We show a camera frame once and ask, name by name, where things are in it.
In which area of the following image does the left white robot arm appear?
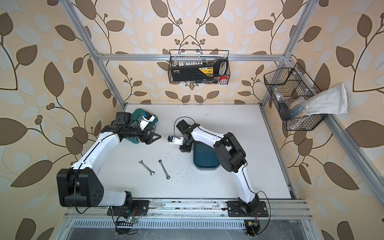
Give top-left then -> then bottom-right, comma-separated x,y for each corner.
57,109 -> 161,208

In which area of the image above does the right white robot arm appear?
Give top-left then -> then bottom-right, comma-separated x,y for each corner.
168,117 -> 269,218

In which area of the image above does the dark teal storage box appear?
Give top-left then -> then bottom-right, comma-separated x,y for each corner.
193,142 -> 220,171

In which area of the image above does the silver combination wrench left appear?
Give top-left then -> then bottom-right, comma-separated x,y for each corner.
139,160 -> 155,176

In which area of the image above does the silver combination wrench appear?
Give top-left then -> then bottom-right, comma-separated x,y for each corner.
139,160 -> 155,176
159,160 -> 171,180

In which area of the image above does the silver combination wrench right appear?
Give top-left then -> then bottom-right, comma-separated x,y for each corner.
159,160 -> 171,180

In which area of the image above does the red round tape measure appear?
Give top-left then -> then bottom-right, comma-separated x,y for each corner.
219,76 -> 229,85

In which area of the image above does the black yellow tool case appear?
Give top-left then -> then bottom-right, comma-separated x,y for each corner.
168,59 -> 231,85

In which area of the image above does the black tape roll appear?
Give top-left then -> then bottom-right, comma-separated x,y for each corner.
279,102 -> 291,121

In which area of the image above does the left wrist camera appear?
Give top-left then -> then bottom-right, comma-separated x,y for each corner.
138,112 -> 156,131

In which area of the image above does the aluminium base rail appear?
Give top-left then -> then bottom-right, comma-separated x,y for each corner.
62,197 -> 314,221

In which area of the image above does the black wire basket back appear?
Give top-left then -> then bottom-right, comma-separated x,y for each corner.
168,49 -> 231,85

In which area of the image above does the black wire basket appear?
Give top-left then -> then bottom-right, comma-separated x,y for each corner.
168,49 -> 231,85
264,64 -> 328,131

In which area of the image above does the black wire basket right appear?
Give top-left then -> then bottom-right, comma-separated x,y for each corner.
264,64 -> 328,131

